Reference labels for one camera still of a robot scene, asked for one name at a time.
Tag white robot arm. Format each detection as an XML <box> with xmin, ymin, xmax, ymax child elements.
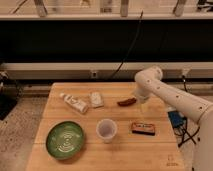
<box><xmin>134</xmin><ymin>66</ymin><xmax>213</xmax><ymax>171</ymax></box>

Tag white ceramic cup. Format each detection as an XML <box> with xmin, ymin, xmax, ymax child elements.
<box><xmin>96</xmin><ymin>119</ymin><xmax>117</xmax><ymax>143</ymax></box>

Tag green ceramic plate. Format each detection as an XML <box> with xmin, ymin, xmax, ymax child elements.
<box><xmin>45</xmin><ymin>121</ymin><xmax>85</xmax><ymax>160</ymax></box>

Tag brown and black box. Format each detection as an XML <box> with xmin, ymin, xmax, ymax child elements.
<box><xmin>131</xmin><ymin>122</ymin><xmax>155</xmax><ymax>136</ymax></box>

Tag blue device on floor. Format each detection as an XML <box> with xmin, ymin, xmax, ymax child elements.
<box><xmin>168</xmin><ymin>111</ymin><xmax>184</xmax><ymax>128</ymax></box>

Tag small white packet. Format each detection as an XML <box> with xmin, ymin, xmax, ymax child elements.
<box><xmin>90</xmin><ymin>92</ymin><xmax>104</xmax><ymax>108</ymax></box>

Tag white tube with label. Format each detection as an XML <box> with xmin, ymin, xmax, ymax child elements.
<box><xmin>60</xmin><ymin>93</ymin><xmax>88</xmax><ymax>114</ymax></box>

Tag black equipment at left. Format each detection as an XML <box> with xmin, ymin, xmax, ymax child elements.
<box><xmin>0</xmin><ymin>71</ymin><xmax>21</xmax><ymax>121</ymax></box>

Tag black cables on floor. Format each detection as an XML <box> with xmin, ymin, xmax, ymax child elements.
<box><xmin>176</xmin><ymin>75</ymin><xmax>201</xmax><ymax>149</ymax></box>

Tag black hanging cable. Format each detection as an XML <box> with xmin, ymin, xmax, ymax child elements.
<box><xmin>107</xmin><ymin>10</ymin><xmax>145</xmax><ymax>81</ymax></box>

